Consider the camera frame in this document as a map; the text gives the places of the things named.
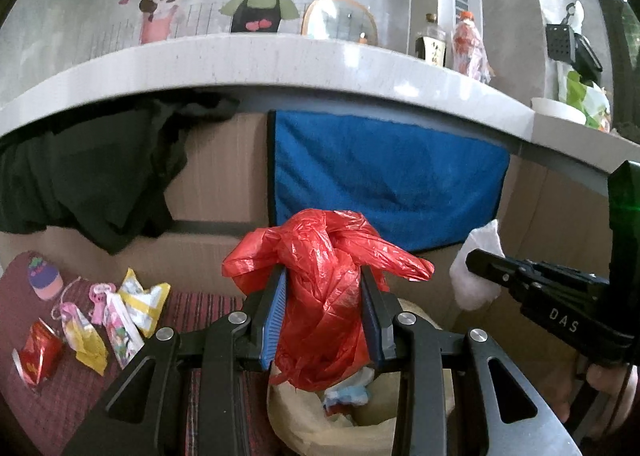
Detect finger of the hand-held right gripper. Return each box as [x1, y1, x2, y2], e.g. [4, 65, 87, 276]
[465, 249, 608, 305]

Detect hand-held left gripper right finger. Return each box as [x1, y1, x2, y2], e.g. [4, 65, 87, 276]
[360, 266, 583, 456]

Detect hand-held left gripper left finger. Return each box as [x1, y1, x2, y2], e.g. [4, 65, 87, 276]
[62, 263, 290, 456]

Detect white tissue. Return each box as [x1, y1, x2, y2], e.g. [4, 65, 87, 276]
[449, 219, 503, 312]

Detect red plastic bag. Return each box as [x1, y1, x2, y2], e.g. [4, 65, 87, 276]
[222, 209, 435, 392]

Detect blue white wrapper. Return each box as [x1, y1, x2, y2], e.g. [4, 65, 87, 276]
[322, 367, 376, 418]

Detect yellow plastic bin liner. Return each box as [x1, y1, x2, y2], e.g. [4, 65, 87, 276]
[267, 299, 453, 456]

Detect white yellow snack wrapper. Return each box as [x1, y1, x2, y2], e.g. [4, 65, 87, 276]
[120, 267, 171, 338]

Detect pink printed snack wrapper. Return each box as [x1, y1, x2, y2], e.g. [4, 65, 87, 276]
[102, 293, 146, 369]

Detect small pink wrapper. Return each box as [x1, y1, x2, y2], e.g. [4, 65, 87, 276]
[89, 283, 118, 324]

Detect yellow pink snack wrapper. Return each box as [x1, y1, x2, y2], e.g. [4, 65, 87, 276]
[52, 301, 108, 377]

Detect pink purple round wrapper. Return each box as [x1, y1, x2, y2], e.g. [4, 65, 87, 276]
[27, 251, 65, 301]

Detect red foil packet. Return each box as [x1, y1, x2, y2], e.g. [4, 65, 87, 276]
[12, 319, 66, 389]

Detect person's right hand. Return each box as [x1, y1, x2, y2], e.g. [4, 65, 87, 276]
[586, 364, 640, 439]

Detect blue towel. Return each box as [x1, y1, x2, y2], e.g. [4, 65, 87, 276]
[266, 109, 511, 253]

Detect white bowl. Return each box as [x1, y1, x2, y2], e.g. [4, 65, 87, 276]
[531, 97, 588, 125]

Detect green white plastic bag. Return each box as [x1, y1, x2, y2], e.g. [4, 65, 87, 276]
[565, 70, 612, 132]

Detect red label plastic bottle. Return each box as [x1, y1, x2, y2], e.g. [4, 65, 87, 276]
[451, 10, 493, 84]

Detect maroon striped table cloth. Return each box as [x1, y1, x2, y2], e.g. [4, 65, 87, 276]
[0, 253, 281, 456]

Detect dark soy sauce bottle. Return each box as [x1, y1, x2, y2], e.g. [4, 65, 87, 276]
[415, 13, 447, 68]

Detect black cloth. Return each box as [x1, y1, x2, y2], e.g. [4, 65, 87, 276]
[0, 91, 241, 254]

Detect black perforated utensil holder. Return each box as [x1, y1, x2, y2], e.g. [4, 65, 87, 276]
[545, 1, 576, 64]

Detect grey kitchen counter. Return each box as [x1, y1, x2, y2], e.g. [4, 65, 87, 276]
[0, 34, 640, 197]

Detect dark framed window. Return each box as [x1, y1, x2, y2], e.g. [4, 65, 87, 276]
[595, 0, 640, 137]

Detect round wooden framed lid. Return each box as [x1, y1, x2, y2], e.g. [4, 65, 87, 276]
[302, 0, 379, 44]

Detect black wall rack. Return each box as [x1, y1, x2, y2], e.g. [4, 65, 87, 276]
[572, 34, 604, 74]

